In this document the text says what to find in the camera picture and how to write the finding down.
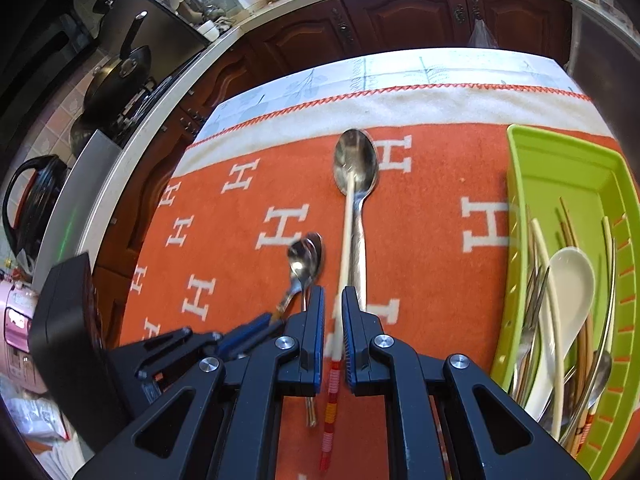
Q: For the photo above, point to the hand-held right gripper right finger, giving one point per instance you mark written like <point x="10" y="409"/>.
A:
<point x="348" y="340"/>

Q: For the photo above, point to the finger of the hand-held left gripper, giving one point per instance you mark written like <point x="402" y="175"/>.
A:
<point x="175" y="340"/>
<point x="245" y="332"/>

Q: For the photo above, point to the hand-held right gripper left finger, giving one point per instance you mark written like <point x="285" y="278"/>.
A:
<point x="320" y="340"/>

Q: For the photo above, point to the red striped cream chopstick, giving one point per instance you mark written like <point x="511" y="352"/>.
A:
<point x="345" y="260"/>

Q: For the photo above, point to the large metal spoon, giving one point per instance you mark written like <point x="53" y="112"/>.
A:
<point x="367" y="160"/>

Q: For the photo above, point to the metal fork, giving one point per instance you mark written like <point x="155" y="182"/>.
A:
<point x="532" y="300"/>

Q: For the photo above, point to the white ceramic spoon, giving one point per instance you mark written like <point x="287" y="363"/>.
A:
<point x="570" y="280"/>

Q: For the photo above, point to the green plastic utensil tray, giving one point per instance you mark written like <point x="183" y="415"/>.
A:
<point x="560" y="170"/>

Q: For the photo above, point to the bunch of chopsticks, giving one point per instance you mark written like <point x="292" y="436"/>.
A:
<point x="609" y="260"/>

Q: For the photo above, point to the pink appliance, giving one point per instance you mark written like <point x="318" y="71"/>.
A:
<point x="15" y="325"/>

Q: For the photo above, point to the white plastic bag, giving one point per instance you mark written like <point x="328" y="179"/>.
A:
<point x="35" y="420"/>

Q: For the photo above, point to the orange letter-print blanket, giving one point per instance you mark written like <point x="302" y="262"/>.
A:
<point x="425" y="260"/>

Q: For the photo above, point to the black and red kettle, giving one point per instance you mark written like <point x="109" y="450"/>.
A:
<point x="30" y="195"/>

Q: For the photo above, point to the stainless steel panel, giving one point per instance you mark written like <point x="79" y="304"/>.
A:
<point x="95" y="170"/>

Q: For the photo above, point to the black cooking pot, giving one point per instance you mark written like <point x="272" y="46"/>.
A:
<point x="82" y="135"/>

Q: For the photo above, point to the gas stove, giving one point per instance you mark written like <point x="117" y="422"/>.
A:
<point x="135" y="105"/>

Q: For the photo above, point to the black frying pan with lid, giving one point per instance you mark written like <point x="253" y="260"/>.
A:
<point x="120" y="80"/>

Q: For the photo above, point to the pale floral tablecloth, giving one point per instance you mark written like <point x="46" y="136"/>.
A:
<point x="400" y="72"/>

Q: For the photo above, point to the white cups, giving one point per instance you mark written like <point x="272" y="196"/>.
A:
<point x="210" y="30"/>

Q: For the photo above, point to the dark stove back panel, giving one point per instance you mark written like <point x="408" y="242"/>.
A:
<point x="165" y="25"/>

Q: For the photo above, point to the hanging clear plastic bag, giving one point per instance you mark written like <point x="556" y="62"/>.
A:
<point x="481" y="35"/>

